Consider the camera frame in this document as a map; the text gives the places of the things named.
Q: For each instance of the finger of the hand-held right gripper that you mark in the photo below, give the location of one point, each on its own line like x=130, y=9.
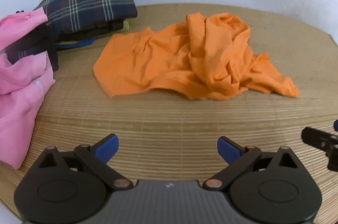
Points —
x=336, y=125
x=315, y=137

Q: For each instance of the dark plaid folded garment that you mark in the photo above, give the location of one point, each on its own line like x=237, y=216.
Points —
x=87, y=4

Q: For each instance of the black garment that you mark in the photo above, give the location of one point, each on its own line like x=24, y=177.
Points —
x=45, y=39

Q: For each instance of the yellow-green folded garment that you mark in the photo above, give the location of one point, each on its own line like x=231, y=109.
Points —
x=126, y=25

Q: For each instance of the orange t-shirt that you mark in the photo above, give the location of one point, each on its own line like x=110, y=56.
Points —
x=171, y=60

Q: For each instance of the blue folded garment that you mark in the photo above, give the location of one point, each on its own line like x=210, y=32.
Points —
x=81, y=43

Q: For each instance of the pink garment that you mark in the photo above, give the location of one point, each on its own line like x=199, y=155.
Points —
x=18, y=97

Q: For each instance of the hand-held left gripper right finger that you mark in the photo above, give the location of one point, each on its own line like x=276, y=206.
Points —
x=227, y=148

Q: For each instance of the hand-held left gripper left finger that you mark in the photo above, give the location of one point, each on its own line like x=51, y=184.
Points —
x=107, y=147

